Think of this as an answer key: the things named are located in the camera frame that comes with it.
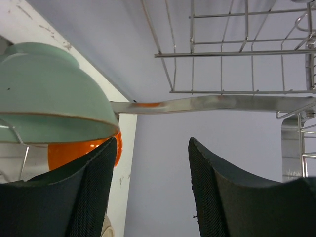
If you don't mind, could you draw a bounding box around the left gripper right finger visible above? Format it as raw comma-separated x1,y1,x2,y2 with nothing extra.
188,138,316,237

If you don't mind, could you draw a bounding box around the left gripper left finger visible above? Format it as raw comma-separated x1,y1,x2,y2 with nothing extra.
0,138,117,237

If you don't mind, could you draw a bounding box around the green bowl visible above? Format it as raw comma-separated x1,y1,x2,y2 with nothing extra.
0,42,120,144

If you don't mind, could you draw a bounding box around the orange bowl in rack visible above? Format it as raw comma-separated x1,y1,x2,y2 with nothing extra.
47,132,123,171

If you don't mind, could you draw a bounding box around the metal two-tier dish rack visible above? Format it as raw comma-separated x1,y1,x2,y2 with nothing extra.
0,0,316,185

